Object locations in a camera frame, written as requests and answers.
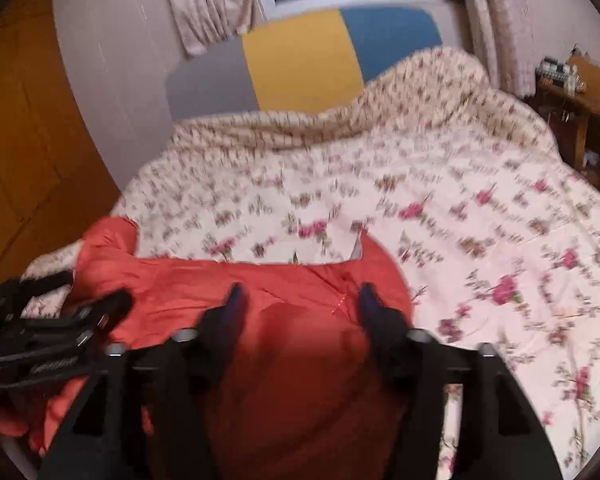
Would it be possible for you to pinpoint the floral quilt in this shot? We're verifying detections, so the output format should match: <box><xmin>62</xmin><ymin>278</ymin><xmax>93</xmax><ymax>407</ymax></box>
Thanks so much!
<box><xmin>20</xmin><ymin>46</ymin><xmax>600</xmax><ymax>480</ymax></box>

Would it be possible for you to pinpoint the grey yellow blue headboard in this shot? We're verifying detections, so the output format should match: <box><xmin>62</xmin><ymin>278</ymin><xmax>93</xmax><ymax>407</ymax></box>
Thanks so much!
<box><xmin>165</xmin><ymin>6</ymin><xmax>443</xmax><ymax>122</ymax></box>

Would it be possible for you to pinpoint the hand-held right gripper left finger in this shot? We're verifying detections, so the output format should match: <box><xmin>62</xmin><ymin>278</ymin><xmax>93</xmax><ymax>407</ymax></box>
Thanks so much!
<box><xmin>40</xmin><ymin>282</ymin><xmax>246</xmax><ymax>480</ymax></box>

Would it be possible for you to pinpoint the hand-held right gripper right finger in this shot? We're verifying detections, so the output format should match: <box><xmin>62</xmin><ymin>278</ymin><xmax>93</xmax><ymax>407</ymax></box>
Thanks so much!
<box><xmin>357</xmin><ymin>282</ymin><xmax>563</xmax><ymax>480</ymax></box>

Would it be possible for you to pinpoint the wooden desk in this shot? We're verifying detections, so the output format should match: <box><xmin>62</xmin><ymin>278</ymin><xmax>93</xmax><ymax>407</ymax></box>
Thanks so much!
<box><xmin>522</xmin><ymin>55</ymin><xmax>600</xmax><ymax>196</ymax></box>

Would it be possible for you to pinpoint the short pink curtain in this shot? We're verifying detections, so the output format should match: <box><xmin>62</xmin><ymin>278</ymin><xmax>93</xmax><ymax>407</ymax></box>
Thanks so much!
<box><xmin>160</xmin><ymin>0</ymin><xmax>257</xmax><ymax>57</ymax></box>

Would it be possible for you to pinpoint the wooden door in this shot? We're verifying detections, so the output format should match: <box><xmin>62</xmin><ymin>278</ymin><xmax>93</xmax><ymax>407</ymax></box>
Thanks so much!
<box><xmin>0</xmin><ymin>0</ymin><xmax>123</xmax><ymax>291</ymax></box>

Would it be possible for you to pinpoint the orange quilted jacket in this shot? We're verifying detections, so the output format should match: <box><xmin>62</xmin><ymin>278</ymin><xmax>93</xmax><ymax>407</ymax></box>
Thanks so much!
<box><xmin>0</xmin><ymin>216</ymin><xmax>413</xmax><ymax>480</ymax></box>

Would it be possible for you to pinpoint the long pink curtain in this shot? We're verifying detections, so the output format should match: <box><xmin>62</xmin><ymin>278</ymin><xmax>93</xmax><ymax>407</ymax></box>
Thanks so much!
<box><xmin>452</xmin><ymin>0</ymin><xmax>541</xmax><ymax>98</ymax></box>

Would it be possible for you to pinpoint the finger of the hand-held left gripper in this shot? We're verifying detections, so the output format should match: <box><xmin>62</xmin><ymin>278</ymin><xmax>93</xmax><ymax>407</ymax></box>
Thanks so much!
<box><xmin>0</xmin><ymin>270</ymin><xmax>77</xmax><ymax>322</ymax></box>
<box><xmin>47</xmin><ymin>290</ymin><xmax>134</xmax><ymax>347</ymax></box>

